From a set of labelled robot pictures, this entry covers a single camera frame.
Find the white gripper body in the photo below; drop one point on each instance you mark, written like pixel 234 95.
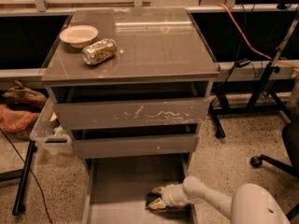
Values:
pixel 170 195

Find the green yellow sponge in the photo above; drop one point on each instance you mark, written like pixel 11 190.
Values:
pixel 151 197

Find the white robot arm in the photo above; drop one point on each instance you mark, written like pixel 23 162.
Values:
pixel 250 204

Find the grey open bottom drawer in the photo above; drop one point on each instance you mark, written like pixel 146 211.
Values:
pixel 118 189

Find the grey middle drawer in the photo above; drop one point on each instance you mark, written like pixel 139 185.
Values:
pixel 140 146

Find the grey top drawer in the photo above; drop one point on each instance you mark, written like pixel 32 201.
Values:
pixel 120 114

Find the grey drawer cabinet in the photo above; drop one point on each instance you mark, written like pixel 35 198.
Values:
pixel 160 56

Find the black table leg right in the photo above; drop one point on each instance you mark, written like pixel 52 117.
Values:
pixel 214 112

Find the black table leg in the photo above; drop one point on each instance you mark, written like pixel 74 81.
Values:
pixel 214 112
pixel 18 207

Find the black office chair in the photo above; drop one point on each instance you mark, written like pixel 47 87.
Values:
pixel 290 137

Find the black table leg left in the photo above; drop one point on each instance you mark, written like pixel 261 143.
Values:
pixel 18 207

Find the black power adapter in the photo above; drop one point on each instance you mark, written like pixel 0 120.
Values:
pixel 242 63

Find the crushed soda can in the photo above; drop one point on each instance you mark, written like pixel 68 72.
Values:
pixel 99 51

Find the orange cloth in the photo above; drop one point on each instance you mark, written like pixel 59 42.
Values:
pixel 15 121

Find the brown bag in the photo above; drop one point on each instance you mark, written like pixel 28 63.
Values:
pixel 19 96

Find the white bowl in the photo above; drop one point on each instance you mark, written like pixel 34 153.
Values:
pixel 79 36

